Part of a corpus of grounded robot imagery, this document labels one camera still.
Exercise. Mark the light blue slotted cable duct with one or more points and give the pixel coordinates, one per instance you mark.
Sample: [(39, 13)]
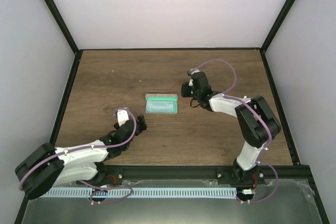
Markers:
[(81, 192)]

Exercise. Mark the pink transparent sunglasses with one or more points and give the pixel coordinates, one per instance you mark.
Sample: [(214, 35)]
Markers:
[(189, 102)]

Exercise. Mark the grey glasses case green inside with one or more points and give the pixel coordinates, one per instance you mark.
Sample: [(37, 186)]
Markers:
[(163, 97)]

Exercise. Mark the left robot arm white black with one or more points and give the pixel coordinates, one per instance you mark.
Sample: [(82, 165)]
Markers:
[(49, 166)]

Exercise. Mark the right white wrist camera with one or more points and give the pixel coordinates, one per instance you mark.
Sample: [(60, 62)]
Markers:
[(190, 73)]

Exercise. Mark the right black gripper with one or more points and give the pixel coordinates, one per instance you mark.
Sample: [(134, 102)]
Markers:
[(185, 93)]

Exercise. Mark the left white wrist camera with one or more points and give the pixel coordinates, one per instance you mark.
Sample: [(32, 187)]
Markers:
[(122, 116)]

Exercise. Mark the black aluminium frame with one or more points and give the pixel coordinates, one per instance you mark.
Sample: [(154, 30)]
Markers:
[(262, 50)]

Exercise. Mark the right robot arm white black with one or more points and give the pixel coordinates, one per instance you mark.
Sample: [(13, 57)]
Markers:
[(258, 124)]

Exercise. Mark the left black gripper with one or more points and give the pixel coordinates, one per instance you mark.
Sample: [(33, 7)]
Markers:
[(143, 124)]

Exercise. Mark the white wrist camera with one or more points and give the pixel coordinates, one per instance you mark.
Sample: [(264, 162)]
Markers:
[(122, 116), (190, 73)]

